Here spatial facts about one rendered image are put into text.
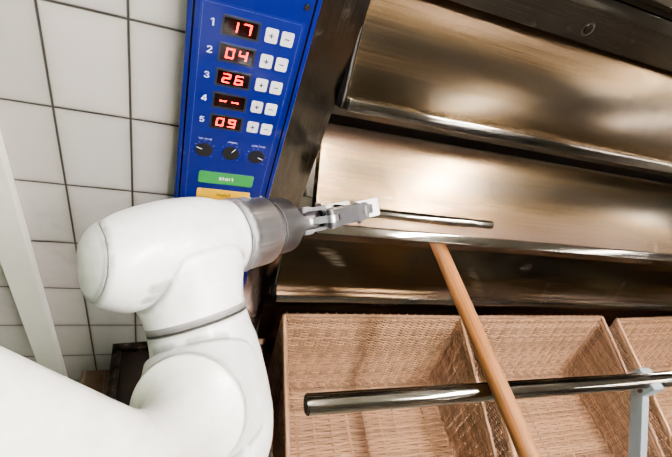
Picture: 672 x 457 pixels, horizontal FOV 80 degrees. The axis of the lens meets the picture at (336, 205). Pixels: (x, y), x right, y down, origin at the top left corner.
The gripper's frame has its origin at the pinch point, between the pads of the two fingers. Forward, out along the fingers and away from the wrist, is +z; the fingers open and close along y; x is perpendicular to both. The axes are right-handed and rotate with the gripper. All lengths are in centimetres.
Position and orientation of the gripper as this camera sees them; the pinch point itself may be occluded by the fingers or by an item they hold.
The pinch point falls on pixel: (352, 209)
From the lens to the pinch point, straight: 68.3
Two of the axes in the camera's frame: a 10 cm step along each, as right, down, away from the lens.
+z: 6.0, -1.1, 7.9
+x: 1.3, 9.9, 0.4
